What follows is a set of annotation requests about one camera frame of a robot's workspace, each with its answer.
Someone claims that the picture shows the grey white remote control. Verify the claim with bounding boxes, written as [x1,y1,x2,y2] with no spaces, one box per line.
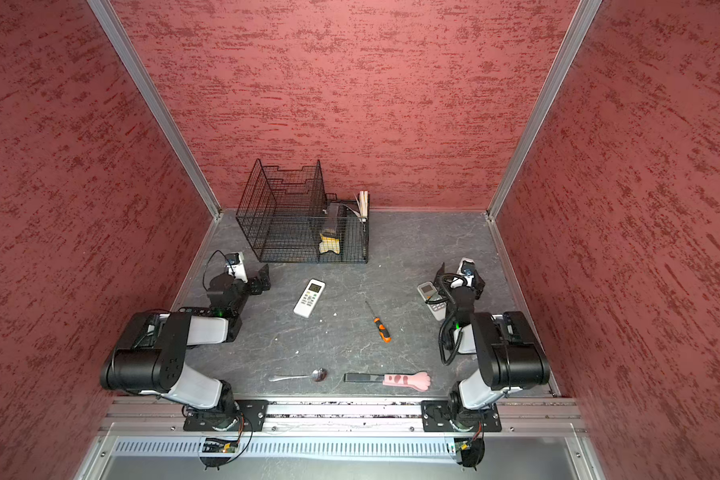
[417,282,447,322]

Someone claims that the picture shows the orange black screwdriver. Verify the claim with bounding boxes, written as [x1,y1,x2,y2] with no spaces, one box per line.
[365,301,391,343]

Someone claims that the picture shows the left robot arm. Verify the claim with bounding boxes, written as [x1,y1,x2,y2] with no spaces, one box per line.
[99,265,271,431]

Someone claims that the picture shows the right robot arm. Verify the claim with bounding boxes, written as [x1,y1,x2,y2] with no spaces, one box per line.
[441,284,551,432]

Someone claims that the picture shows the white air conditioner remote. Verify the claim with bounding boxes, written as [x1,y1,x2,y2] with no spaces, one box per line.
[293,279,326,318]

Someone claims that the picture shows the yellow black brush in basket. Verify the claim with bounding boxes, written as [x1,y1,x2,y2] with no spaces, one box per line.
[318,202,342,254]

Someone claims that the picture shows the pink cat paw spatula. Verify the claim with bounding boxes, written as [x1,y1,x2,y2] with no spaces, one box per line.
[343,372,431,392]

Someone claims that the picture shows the metal spoon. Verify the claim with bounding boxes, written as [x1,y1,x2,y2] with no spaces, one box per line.
[268,368,328,383]

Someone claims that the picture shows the wooden sticks in basket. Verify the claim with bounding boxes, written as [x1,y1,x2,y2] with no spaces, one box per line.
[357,191,369,221]

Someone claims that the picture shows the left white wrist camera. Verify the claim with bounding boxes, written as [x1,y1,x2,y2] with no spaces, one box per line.
[223,252,248,283]

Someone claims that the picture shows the black wire basket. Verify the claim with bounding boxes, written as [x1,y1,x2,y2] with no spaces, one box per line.
[235,160,370,263]

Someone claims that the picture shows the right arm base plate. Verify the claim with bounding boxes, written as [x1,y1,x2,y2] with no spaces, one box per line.
[420,400,502,434]

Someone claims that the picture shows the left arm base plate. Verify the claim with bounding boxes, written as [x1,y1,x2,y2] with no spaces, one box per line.
[183,399,270,433]

